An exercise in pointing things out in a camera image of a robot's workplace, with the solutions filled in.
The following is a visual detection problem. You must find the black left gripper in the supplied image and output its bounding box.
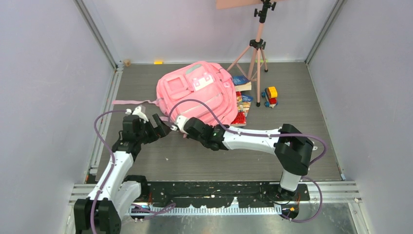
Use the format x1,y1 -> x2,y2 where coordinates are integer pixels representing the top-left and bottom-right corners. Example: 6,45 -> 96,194
136,114 -> 171,144

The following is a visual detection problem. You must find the pink student backpack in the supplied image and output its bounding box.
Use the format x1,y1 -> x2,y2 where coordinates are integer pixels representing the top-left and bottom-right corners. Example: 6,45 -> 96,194
112,61 -> 239,127

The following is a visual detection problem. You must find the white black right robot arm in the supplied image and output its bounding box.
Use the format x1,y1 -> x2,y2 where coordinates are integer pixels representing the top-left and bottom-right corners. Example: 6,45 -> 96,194
172,116 -> 314,200

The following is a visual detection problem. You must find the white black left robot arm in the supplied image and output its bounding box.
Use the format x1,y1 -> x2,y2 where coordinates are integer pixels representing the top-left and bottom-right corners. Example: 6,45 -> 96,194
74,106 -> 171,234

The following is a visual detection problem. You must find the red 156-storey treehouse book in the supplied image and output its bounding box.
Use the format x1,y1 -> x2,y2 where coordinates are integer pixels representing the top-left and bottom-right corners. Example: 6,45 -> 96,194
230,92 -> 246,127

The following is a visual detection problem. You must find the blue 91-storey treehouse book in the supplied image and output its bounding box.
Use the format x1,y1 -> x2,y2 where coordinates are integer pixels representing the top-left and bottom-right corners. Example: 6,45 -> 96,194
241,94 -> 253,116

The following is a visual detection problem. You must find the colourful toy block train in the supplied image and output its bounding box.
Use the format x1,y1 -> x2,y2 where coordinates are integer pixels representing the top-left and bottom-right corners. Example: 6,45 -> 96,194
261,86 -> 278,108

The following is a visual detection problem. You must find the small wooden block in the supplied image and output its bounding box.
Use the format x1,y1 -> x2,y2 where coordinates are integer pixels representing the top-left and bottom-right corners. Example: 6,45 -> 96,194
123,59 -> 131,67

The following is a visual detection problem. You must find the pink tripod stand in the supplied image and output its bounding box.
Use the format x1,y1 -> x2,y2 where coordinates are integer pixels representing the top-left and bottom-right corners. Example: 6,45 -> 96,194
226,0 -> 278,107

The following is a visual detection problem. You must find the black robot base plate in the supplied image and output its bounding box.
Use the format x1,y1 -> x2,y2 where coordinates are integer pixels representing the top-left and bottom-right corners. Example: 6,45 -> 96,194
136,181 -> 310,208

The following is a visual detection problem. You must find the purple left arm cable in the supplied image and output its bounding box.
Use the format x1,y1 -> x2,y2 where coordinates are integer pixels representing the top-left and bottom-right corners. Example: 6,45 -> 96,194
90,109 -> 177,234

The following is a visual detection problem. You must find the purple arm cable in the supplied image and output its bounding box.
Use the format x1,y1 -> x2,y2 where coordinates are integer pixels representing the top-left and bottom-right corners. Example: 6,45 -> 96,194
168,98 -> 327,224
90,109 -> 177,234

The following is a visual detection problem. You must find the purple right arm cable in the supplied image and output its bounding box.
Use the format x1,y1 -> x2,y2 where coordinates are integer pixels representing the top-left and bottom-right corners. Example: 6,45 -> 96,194
168,98 -> 327,224

